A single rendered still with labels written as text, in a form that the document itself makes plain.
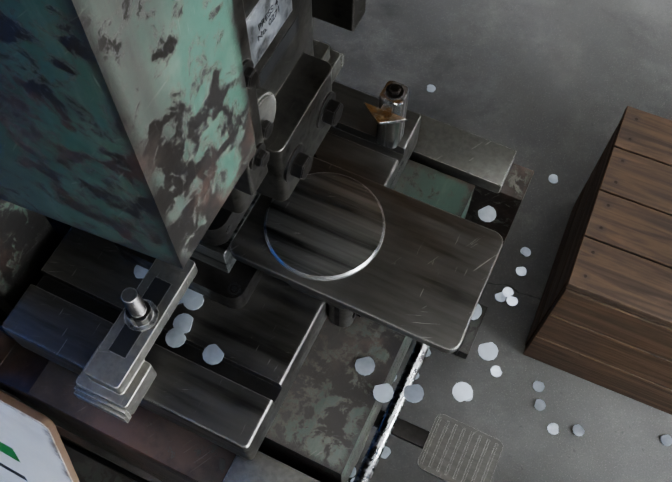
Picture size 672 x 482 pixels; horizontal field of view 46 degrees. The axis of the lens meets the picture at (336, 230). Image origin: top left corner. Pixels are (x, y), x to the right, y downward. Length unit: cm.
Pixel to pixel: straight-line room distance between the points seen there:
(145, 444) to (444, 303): 37
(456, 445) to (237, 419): 63
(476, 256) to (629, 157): 69
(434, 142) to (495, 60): 96
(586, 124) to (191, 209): 152
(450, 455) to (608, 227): 46
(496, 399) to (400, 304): 83
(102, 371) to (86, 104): 48
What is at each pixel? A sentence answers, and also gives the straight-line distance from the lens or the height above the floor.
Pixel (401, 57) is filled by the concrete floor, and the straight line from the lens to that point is 195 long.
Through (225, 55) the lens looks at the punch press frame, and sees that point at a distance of 43.
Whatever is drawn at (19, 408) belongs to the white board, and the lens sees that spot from 101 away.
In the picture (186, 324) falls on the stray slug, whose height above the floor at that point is 71.
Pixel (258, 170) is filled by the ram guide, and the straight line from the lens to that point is 58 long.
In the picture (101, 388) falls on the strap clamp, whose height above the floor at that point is 74.
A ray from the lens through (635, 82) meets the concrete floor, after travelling 203.
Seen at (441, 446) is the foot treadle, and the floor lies 16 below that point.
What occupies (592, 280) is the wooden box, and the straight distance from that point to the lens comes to 132.
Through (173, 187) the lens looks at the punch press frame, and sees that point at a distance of 43.
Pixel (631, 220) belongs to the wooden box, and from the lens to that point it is 139.
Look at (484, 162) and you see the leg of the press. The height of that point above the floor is 64.
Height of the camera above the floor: 150
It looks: 63 degrees down
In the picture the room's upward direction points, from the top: straight up
